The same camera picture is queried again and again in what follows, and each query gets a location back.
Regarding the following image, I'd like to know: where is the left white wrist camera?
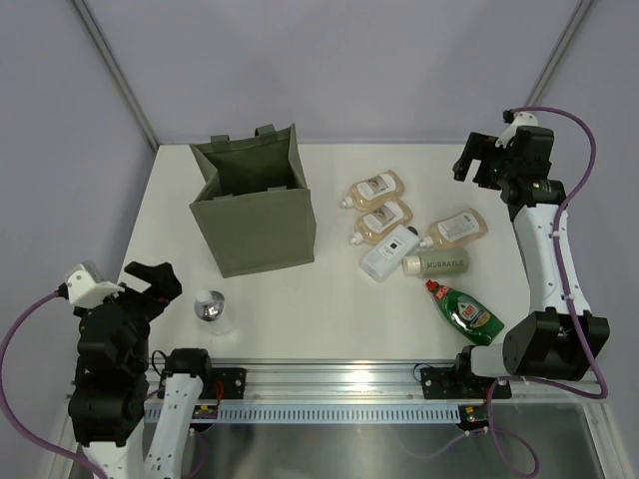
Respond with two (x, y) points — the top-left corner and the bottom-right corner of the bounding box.
(64, 260), (125, 309)

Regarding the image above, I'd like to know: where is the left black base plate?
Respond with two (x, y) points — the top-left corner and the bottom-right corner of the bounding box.
(158, 362), (247, 402)

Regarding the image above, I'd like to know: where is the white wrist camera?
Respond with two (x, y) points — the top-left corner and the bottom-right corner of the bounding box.
(64, 260), (125, 309)
(495, 110), (538, 149)

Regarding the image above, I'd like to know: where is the aluminium frame post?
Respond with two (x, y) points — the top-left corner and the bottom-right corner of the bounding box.
(69, 0), (161, 153)
(523, 0), (599, 107)

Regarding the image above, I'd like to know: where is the aluminium mounting rail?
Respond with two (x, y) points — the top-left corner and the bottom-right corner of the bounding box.
(64, 362), (610, 404)

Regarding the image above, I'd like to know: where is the left aluminium frame post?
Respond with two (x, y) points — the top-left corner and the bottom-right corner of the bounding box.
(69, 0), (161, 153)

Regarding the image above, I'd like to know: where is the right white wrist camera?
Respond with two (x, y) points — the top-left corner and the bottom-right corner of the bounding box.
(495, 110), (538, 149)

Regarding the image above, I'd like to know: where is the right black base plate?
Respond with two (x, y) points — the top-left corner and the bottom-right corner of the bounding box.
(419, 366), (494, 400)

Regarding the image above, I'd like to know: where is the white square lotion bottle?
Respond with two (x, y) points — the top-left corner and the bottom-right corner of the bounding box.
(359, 225), (420, 282)

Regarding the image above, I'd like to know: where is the white slotted cable duct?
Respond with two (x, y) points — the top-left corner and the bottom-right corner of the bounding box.
(144, 403), (463, 423)

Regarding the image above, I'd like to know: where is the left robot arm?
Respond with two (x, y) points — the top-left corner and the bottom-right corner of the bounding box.
(65, 261), (215, 478)

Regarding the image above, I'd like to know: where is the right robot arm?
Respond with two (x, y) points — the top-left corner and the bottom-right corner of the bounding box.
(451, 126), (610, 396)

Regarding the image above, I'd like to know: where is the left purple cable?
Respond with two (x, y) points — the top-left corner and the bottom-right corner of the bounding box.
(0, 291), (109, 479)

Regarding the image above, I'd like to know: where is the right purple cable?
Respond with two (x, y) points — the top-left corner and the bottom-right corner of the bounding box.
(486, 106), (610, 475)

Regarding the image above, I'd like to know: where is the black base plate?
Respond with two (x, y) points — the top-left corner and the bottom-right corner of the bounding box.
(419, 366), (494, 400)
(158, 362), (247, 402)

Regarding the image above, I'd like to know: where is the olive green canvas bag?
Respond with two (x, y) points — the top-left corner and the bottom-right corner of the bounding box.
(190, 124), (317, 278)

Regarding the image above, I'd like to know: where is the grey Murrayle bottle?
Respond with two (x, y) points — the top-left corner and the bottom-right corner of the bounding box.
(402, 247), (470, 277)

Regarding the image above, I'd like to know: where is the right aluminium frame post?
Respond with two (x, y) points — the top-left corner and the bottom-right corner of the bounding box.
(523, 0), (599, 107)

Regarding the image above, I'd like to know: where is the purple cable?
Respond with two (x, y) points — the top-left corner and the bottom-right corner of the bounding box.
(0, 291), (109, 479)
(486, 106), (610, 475)

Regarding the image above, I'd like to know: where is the amber soap bottle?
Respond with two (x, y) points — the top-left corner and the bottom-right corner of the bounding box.
(349, 200), (413, 245)
(339, 170), (405, 213)
(420, 208), (488, 249)

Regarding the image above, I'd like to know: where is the green Fairy dish soap bottle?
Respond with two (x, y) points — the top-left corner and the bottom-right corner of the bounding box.
(425, 280), (504, 346)

